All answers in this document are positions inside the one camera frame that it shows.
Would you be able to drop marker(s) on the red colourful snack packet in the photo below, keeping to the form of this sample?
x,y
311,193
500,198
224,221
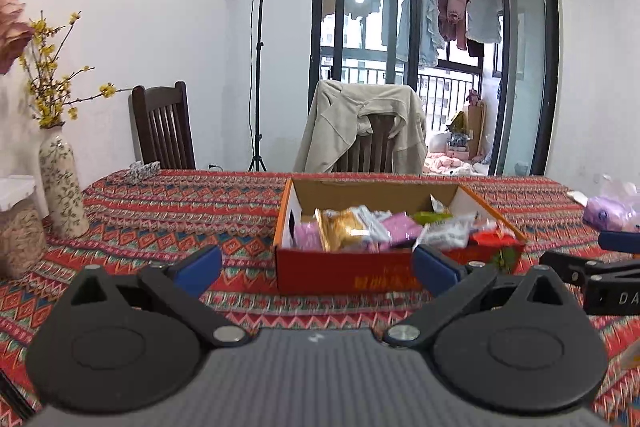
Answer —
x,y
492,238

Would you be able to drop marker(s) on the green snack packet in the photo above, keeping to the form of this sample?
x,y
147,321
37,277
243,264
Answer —
x,y
430,218

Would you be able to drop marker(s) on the white purple snack packet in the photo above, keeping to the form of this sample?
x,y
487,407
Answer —
x,y
445,234

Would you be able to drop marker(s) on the pink snack packet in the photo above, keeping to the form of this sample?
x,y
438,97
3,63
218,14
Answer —
x,y
306,236
402,229

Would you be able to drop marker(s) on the patterned tissue box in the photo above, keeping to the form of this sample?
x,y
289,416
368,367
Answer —
x,y
145,171

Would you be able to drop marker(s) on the yellow flower branches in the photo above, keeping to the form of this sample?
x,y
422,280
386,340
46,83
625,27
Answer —
x,y
47,107

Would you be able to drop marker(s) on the black framed sliding glass door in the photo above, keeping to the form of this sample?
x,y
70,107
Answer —
x,y
360,32

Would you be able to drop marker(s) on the pink hanging jacket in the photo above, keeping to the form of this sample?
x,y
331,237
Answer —
x,y
452,2

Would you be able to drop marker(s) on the beige jacket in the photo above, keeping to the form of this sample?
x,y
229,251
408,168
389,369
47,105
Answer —
x,y
330,132

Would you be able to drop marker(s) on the white oat cracker packet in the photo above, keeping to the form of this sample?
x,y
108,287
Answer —
x,y
345,227

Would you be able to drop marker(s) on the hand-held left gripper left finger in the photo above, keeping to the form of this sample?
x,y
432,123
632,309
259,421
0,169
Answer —
x,y
200,264

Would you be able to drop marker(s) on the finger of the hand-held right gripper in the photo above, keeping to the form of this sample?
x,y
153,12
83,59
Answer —
x,y
620,241
565,268

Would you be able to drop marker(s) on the pale blue hanging top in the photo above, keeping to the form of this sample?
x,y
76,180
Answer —
x,y
482,17

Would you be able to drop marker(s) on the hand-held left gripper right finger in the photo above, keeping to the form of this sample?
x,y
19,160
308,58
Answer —
x,y
435,267

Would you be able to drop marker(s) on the pink bedding pile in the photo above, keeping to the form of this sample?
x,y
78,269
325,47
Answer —
x,y
445,164

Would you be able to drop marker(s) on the clear jar of seeds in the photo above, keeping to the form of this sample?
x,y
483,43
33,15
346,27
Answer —
x,y
20,237

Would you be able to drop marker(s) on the white paper napkin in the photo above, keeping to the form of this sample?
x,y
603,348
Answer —
x,y
577,198

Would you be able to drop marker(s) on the dark wooden chair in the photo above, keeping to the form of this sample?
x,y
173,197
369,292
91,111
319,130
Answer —
x,y
375,147
162,132

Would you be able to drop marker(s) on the pink plastic bag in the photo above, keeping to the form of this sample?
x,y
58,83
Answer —
x,y
607,213

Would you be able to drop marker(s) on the light blue hanging dress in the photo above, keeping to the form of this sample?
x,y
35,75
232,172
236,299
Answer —
x,y
420,22

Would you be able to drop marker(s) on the dark hanging garment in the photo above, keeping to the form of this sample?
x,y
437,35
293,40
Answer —
x,y
476,49

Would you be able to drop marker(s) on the floral print ceramic vase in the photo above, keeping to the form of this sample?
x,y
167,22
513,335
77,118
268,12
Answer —
x,y
62,187

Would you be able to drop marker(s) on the brown cardboard box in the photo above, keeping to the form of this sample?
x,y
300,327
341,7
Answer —
x,y
475,127

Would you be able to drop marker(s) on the red cardboard box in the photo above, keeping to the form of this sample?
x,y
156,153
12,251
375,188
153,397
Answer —
x,y
350,272

